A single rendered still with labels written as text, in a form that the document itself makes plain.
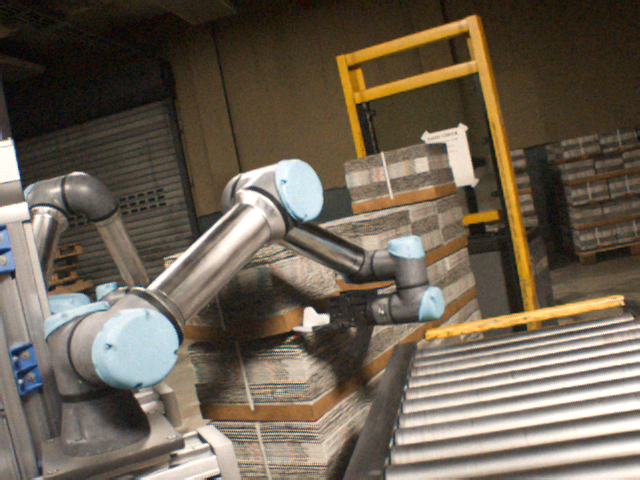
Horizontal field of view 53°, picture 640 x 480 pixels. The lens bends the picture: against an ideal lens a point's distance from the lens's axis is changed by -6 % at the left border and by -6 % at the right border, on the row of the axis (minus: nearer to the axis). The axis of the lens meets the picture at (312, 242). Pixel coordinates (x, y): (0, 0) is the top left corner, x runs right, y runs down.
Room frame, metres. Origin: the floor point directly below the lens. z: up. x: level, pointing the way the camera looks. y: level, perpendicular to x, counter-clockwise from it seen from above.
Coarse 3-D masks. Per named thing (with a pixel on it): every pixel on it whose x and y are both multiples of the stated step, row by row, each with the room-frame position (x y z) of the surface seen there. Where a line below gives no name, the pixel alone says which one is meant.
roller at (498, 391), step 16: (608, 368) 0.97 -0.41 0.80; (624, 368) 0.96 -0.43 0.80; (512, 384) 1.00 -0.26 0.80; (528, 384) 0.99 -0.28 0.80; (544, 384) 0.98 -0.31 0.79; (560, 384) 0.97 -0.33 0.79; (576, 384) 0.96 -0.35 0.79; (416, 400) 1.03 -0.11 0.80; (432, 400) 1.02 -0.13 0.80; (448, 400) 1.01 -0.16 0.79; (464, 400) 1.00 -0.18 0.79; (480, 400) 1.00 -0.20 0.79
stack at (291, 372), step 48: (384, 288) 2.17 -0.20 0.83; (288, 336) 1.68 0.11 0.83; (336, 336) 1.81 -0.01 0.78; (384, 336) 2.06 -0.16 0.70; (240, 384) 1.75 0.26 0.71; (288, 384) 1.68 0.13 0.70; (336, 384) 1.78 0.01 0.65; (240, 432) 1.78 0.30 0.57; (288, 432) 1.70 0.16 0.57; (336, 432) 1.71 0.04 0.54
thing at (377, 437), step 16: (400, 352) 1.37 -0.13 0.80; (400, 368) 1.25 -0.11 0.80; (384, 384) 1.16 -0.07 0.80; (400, 384) 1.14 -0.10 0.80; (384, 400) 1.07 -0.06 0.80; (400, 400) 1.05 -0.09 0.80; (368, 416) 1.00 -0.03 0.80; (384, 416) 0.99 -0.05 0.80; (368, 432) 0.93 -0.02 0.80; (384, 432) 0.92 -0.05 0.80; (368, 448) 0.87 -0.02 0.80; (384, 448) 0.86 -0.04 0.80; (352, 464) 0.82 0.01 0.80; (368, 464) 0.81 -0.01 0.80; (384, 464) 0.80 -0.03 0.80
